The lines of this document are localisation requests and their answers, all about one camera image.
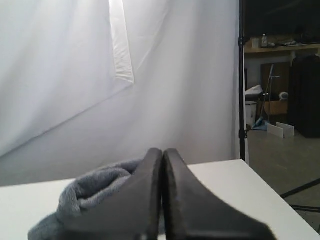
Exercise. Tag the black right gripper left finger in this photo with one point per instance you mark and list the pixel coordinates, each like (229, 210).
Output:
(132, 213)

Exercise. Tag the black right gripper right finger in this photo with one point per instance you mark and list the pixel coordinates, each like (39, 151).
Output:
(193, 212)

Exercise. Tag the grey fluffy towel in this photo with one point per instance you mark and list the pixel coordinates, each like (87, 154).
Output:
(85, 193)

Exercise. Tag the black backdrop stand pole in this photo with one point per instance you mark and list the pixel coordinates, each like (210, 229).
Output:
(243, 133)

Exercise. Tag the white bin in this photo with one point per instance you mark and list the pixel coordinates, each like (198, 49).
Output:
(251, 111)

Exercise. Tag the white board on floor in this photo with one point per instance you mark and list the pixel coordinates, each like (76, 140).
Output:
(281, 130)

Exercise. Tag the cardboard box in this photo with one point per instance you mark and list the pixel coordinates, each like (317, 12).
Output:
(274, 108)

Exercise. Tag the white backdrop cloth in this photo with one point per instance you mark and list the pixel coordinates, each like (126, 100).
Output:
(86, 83)

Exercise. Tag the black cabinet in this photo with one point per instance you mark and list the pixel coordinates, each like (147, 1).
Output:
(304, 96)

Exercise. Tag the wooden shelf with clutter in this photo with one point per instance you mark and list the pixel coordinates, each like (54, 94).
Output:
(278, 46)

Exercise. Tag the blue-handled mop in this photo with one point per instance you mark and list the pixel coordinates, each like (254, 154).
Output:
(264, 118)

